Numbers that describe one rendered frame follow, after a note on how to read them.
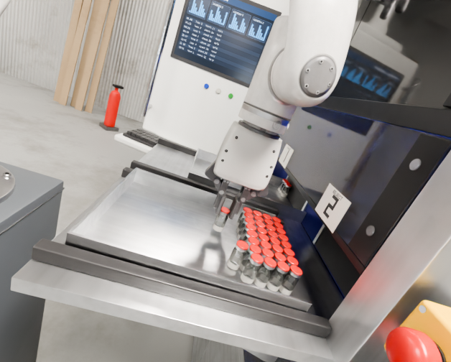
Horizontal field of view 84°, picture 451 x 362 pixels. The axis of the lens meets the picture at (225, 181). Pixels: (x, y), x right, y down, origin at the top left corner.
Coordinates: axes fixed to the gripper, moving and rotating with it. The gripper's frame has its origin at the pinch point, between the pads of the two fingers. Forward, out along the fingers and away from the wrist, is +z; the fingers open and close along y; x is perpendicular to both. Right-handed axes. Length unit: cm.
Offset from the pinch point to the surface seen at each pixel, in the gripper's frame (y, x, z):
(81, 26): 230, -382, -21
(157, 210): 12.2, -1.0, 6.3
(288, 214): -20.4, -18.0, 5.2
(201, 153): 7.4, -43.6, 4.3
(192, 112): 18, -80, -3
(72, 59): 230, -373, 26
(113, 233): 16.7, 9.5, 6.3
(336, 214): -16.9, 5.6, -7.3
